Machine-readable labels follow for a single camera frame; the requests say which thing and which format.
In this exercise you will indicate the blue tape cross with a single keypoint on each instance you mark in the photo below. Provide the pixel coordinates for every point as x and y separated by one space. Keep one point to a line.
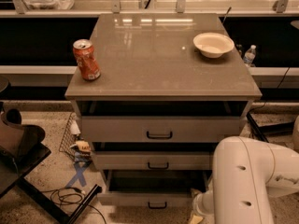
80 168

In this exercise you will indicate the white paper bowl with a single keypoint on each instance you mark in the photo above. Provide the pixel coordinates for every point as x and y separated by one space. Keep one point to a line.
213 45

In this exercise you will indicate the black stand leg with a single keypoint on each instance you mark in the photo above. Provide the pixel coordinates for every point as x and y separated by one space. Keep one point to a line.
261 132

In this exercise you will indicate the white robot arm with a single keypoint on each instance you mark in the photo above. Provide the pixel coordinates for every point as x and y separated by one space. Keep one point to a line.
246 173

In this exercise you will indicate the grey bottom drawer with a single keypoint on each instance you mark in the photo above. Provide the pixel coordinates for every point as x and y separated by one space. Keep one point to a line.
155 189

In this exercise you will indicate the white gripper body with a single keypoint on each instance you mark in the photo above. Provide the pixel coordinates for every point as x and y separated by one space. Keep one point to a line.
198 203

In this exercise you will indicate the wire mesh basket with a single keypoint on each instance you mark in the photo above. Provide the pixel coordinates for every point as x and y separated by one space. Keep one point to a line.
71 133

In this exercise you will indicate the grey middle drawer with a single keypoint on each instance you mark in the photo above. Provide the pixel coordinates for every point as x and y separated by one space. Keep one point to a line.
152 160

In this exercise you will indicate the orange soda can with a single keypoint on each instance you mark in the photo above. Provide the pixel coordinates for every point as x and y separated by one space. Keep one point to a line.
83 50

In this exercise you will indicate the grey drawer cabinet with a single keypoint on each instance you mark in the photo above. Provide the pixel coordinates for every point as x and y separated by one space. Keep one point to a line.
151 68

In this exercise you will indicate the black table leg frame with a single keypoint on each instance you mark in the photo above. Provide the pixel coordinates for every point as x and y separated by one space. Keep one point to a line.
13 174

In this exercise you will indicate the brown chair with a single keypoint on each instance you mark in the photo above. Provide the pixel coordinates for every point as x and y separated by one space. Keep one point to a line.
17 139

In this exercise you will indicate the grey top drawer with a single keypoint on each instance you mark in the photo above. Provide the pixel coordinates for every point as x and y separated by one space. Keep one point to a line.
160 129

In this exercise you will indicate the grey drawer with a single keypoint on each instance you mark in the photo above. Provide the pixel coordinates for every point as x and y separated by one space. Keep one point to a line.
160 129
155 189
152 160

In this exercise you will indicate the clear water bottle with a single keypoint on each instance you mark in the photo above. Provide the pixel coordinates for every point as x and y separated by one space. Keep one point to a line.
249 56

